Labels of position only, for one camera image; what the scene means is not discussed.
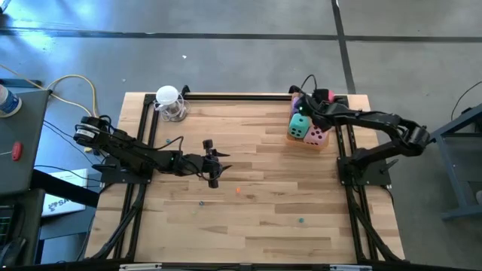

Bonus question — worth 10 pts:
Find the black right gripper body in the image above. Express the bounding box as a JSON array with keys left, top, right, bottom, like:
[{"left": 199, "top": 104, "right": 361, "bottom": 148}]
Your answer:
[{"left": 297, "top": 90, "right": 334, "bottom": 131}]

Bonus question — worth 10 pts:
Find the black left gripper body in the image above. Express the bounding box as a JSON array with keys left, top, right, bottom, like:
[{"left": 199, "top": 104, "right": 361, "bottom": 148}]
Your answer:
[{"left": 184, "top": 139, "right": 220, "bottom": 189}]

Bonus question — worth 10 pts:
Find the large pink foam die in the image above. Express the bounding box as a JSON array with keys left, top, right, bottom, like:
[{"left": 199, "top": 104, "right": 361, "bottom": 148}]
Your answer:
[{"left": 303, "top": 126, "right": 330, "bottom": 147}]

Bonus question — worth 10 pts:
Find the large green foam die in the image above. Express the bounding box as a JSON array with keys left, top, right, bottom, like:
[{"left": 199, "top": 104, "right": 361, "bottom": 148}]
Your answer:
[{"left": 288, "top": 114, "right": 312, "bottom": 139}]

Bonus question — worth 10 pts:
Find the orange translucent plastic bin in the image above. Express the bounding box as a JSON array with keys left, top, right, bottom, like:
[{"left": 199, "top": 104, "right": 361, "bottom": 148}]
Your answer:
[{"left": 285, "top": 92, "right": 332, "bottom": 151}]

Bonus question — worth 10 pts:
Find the white mushroom-shaped lamp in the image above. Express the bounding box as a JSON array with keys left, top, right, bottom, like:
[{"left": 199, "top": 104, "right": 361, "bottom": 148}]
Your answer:
[{"left": 154, "top": 85, "right": 188, "bottom": 123}]

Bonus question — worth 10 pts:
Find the blue-grey metal table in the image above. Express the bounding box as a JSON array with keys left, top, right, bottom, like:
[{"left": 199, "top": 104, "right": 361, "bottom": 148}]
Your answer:
[{"left": 429, "top": 102, "right": 482, "bottom": 221}]

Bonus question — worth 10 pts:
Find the white printed cardboard box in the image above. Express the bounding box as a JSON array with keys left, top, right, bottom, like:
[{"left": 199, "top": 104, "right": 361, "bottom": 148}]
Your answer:
[{"left": 40, "top": 168, "right": 99, "bottom": 218}]

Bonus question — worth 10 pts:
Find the dark grey side desk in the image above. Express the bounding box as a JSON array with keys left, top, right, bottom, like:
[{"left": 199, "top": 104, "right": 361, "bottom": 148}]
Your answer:
[{"left": 0, "top": 89, "right": 50, "bottom": 196}]

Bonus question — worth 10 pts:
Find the dark grey low desk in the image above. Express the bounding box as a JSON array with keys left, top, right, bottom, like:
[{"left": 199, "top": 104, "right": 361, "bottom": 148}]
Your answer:
[{"left": 0, "top": 187, "right": 46, "bottom": 266}]

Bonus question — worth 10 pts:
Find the white blue-labelled canister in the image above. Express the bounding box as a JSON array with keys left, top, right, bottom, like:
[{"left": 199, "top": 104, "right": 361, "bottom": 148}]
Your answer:
[{"left": 0, "top": 84, "right": 23, "bottom": 118}]

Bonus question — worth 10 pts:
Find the black keyboard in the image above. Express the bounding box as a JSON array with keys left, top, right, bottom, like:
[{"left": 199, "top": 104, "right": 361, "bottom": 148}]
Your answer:
[{"left": 0, "top": 215, "right": 17, "bottom": 246}]

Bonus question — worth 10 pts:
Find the black computer mouse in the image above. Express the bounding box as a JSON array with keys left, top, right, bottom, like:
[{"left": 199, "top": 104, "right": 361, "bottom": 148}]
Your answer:
[{"left": 1, "top": 236, "right": 27, "bottom": 266}]

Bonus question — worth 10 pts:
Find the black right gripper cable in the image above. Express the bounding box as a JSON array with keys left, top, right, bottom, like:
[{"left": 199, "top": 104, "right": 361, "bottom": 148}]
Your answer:
[{"left": 298, "top": 73, "right": 319, "bottom": 95}]

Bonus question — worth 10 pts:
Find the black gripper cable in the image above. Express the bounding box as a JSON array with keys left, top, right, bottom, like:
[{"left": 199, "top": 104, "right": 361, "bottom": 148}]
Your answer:
[
  {"left": 155, "top": 135, "right": 185, "bottom": 152},
  {"left": 298, "top": 73, "right": 319, "bottom": 95}
]

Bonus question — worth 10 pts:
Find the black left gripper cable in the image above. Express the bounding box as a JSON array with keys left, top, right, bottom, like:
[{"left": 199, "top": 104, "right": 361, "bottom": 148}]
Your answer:
[{"left": 155, "top": 135, "right": 185, "bottom": 152}]

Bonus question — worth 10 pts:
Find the black aluminium table frame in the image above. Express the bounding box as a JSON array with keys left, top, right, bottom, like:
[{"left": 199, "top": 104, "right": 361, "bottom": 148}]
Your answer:
[{"left": 84, "top": 84, "right": 406, "bottom": 271}]

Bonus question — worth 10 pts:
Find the white coiled cable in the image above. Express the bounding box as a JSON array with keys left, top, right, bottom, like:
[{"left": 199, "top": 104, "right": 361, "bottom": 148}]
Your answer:
[{"left": 153, "top": 93, "right": 192, "bottom": 123}]

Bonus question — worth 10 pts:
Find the yellow extension cable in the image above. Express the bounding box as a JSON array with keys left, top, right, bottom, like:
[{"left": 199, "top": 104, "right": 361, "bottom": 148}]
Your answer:
[{"left": 0, "top": 63, "right": 99, "bottom": 152}]

